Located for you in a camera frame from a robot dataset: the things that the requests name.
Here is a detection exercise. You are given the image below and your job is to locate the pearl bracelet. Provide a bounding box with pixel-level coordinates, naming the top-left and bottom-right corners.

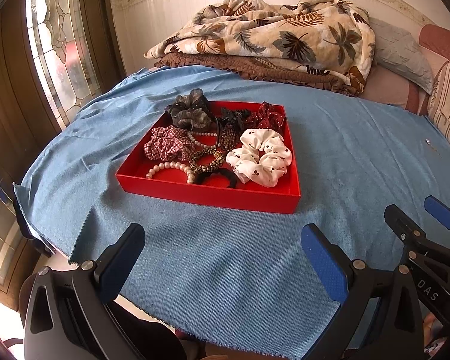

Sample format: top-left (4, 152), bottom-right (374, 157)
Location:
top-left (145, 160), bottom-right (197, 185)

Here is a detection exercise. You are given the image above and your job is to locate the black scalloped hair tie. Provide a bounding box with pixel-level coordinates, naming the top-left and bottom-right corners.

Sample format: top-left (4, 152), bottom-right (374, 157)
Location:
top-left (194, 167), bottom-right (239, 190)

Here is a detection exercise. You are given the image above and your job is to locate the black hair claw clip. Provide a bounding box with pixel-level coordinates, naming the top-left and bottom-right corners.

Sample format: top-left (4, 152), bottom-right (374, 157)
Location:
top-left (218, 107), bottom-right (251, 133)

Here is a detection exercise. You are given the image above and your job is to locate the white dotted scrunchie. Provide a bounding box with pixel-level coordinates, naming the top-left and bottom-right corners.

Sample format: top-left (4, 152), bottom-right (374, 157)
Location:
top-left (226, 128), bottom-right (293, 188)

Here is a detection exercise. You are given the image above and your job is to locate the light blue cloth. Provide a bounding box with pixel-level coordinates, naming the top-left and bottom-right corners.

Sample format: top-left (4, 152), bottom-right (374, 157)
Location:
top-left (14, 66), bottom-right (450, 359)

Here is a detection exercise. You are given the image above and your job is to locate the grey pillow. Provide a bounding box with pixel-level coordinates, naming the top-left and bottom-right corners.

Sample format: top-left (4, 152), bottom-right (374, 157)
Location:
top-left (370, 17), bottom-right (433, 94)

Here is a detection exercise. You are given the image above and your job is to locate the red tray box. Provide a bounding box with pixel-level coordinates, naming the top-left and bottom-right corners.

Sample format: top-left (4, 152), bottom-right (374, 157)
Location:
top-left (114, 100), bottom-right (302, 215)

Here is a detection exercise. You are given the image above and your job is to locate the dark red dotted scrunchie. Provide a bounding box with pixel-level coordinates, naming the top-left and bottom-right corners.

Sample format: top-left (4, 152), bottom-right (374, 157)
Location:
top-left (244, 102), bottom-right (286, 133)

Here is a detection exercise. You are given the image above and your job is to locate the red plaid scrunchie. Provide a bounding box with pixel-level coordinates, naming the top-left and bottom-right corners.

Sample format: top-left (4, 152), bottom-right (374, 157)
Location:
top-left (144, 125), bottom-right (195, 162)

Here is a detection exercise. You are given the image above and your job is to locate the leaf pattern blanket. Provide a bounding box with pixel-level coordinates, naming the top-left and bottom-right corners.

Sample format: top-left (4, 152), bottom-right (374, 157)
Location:
top-left (145, 0), bottom-right (376, 96)

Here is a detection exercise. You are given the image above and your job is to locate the grey black scrunchie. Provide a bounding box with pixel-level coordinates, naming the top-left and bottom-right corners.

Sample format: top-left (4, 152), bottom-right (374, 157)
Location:
top-left (165, 88), bottom-right (215, 132)

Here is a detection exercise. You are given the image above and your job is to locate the stained glass door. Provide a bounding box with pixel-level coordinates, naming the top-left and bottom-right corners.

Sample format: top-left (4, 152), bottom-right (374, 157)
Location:
top-left (0, 0), bottom-right (125, 309)

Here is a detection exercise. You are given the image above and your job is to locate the pearl necklace strand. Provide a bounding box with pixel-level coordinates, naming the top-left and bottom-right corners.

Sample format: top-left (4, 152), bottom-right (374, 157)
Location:
top-left (186, 130), bottom-right (219, 151)

